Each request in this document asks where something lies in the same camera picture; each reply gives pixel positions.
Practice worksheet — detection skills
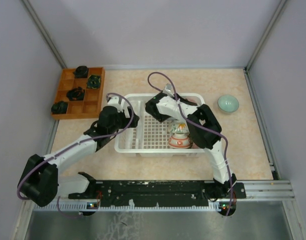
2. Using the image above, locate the red white patterned bowl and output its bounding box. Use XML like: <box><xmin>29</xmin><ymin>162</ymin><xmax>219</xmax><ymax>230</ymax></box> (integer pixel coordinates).
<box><xmin>168</xmin><ymin>133</ymin><xmax>192</xmax><ymax>149</ymax></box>

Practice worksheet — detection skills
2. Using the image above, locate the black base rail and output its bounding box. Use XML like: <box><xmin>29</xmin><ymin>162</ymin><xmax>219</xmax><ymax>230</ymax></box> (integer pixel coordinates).
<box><xmin>67</xmin><ymin>179</ymin><xmax>246</xmax><ymax>208</ymax></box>

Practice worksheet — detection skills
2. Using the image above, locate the pale green celadon bowl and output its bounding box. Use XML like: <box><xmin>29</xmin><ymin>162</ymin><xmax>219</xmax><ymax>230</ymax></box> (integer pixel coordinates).
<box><xmin>217</xmin><ymin>94</ymin><xmax>240</xmax><ymax>114</ymax></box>

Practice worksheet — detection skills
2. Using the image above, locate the white cable duct strip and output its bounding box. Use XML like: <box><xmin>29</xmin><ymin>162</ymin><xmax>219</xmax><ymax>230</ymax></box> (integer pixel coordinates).
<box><xmin>34</xmin><ymin>199</ymin><xmax>234</xmax><ymax>213</ymax></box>

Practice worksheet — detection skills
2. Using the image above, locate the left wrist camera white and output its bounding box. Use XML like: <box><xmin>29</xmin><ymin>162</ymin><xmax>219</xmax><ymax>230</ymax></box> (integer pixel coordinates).
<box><xmin>106</xmin><ymin>96</ymin><xmax>126</xmax><ymax>113</ymax></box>

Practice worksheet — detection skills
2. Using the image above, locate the dark green rolled item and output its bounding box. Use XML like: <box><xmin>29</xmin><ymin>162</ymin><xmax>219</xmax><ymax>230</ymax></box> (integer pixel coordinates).
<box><xmin>51</xmin><ymin>101</ymin><xmax>68</xmax><ymax>115</ymax></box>

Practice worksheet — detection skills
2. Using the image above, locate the green orange floral bowl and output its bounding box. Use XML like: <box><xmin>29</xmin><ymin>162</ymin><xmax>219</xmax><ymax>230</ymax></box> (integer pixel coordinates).
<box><xmin>168</xmin><ymin>120</ymin><xmax>189</xmax><ymax>134</ymax></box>

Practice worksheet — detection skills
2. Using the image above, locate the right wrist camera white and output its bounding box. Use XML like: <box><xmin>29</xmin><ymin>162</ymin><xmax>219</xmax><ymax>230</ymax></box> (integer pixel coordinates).
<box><xmin>162</xmin><ymin>83</ymin><xmax>174</xmax><ymax>97</ymax></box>

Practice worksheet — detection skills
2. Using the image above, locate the green black rolled item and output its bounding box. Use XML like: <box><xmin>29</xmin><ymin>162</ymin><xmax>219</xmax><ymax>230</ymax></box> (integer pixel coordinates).
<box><xmin>86</xmin><ymin>74</ymin><xmax>101</xmax><ymax>89</ymax></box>

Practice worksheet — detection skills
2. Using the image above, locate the black rolled item top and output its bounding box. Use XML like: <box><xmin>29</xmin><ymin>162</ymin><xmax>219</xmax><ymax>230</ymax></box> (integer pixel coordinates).
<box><xmin>73</xmin><ymin>65</ymin><xmax>89</xmax><ymax>79</ymax></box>

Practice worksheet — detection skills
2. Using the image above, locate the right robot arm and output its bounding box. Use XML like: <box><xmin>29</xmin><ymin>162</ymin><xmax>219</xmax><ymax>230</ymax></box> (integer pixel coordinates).
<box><xmin>145</xmin><ymin>91</ymin><xmax>237</xmax><ymax>199</ymax></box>

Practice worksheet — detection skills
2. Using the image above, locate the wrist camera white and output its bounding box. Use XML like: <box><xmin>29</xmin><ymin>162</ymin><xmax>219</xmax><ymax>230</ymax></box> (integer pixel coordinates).
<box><xmin>162</xmin><ymin>83</ymin><xmax>174</xmax><ymax>97</ymax></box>
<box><xmin>106</xmin><ymin>96</ymin><xmax>126</xmax><ymax>113</ymax></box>

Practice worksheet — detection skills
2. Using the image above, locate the black orange rolled item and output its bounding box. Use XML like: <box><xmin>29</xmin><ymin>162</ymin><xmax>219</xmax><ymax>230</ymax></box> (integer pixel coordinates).
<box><xmin>66</xmin><ymin>86</ymin><xmax>85</xmax><ymax>101</ymax></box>

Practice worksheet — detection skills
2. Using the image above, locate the white plastic dish rack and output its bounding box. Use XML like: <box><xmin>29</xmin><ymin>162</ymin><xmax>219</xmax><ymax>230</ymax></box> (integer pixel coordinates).
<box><xmin>114</xmin><ymin>93</ymin><xmax>204</xmax><ymax>158</ymax></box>

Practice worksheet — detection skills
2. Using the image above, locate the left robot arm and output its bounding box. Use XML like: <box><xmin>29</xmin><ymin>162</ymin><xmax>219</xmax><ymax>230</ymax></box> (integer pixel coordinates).
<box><xmin>16</xmin><ymin>106</ymin><xmax>140</xmax><ymax>207</ymax></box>

